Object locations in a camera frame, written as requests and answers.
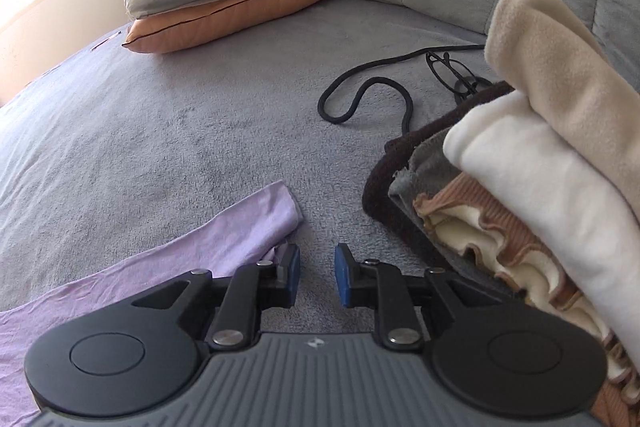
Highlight black cord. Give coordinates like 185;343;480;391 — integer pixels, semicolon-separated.
317;44;488;138

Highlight lilac pants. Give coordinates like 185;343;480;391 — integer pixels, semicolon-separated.
0;181;305;427

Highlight black glasses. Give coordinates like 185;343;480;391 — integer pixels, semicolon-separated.
426;51;493;102

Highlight grey folded garment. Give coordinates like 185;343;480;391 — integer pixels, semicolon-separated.
389;127;501;288

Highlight orange pillow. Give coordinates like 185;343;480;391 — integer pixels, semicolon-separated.
122;0;340;54

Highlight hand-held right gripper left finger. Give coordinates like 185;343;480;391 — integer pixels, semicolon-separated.
132;243;302;350

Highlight grey bed blanket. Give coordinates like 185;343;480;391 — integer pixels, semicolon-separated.
0;0;640;427

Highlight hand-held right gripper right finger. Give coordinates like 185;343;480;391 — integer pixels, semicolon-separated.
334;243;501;350

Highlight white folded garment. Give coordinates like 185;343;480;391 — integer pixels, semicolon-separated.
442;92;640;313

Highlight brown ribbed ruffle garment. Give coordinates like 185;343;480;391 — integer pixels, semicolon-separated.
414;172;640;427

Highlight beige fleece garment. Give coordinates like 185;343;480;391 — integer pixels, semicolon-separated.
485;0;640;212

